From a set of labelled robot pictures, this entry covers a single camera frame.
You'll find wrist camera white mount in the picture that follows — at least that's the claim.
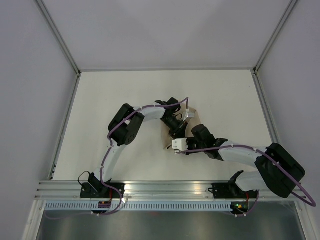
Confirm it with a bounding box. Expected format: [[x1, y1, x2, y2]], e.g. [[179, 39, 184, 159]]
[[182, 108, 195, 121], [171, 138, 188, 155]]

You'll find left aluminium frame post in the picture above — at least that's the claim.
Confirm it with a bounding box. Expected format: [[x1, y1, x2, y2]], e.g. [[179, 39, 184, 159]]
[[34, 0, 81, 76]]

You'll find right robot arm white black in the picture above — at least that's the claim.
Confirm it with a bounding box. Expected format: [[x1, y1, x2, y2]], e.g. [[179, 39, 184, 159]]
[[183, 124, 306, 198]]

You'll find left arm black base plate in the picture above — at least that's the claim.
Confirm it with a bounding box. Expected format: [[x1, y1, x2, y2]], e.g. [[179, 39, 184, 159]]
[[80, 182, 120, 199]]

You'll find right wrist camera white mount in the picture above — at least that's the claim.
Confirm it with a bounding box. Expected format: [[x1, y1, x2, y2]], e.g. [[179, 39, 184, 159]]
[[171, 138, 188, 155]]

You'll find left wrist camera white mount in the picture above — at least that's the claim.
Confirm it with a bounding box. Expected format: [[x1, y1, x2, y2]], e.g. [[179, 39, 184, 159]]
[[182, 108, 195, 121]]

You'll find aluminium frame post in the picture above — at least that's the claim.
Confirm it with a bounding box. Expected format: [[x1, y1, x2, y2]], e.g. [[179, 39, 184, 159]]
[[252, 0, 300, 75], [34, 0, 81, 76]]

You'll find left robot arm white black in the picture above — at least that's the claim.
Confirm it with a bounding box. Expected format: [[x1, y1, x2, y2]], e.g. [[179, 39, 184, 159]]
[[80, 97, 189, 199]]

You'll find right aluminium frame post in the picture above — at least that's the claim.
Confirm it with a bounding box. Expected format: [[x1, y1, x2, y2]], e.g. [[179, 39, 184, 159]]
[[252, 0, 300, 75]]

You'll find white slotted cable duct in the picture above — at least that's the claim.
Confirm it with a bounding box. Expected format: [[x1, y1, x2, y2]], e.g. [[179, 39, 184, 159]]
[[45, 201, 232, 212]]

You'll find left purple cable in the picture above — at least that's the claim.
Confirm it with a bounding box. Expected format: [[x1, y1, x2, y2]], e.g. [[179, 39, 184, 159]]
[[44, 97, 190, 221]]

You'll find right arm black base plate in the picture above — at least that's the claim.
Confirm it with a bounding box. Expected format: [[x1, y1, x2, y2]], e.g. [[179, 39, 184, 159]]
[[208, 182, 258, 200]]

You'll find aluminium mounting rail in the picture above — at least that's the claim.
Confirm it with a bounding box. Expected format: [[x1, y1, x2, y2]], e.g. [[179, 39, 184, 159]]
[[34, 180, 307, 201]]

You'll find beige cloth napkin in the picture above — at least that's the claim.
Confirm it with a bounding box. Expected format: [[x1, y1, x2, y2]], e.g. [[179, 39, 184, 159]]
[[160, 106, 201, 150]]

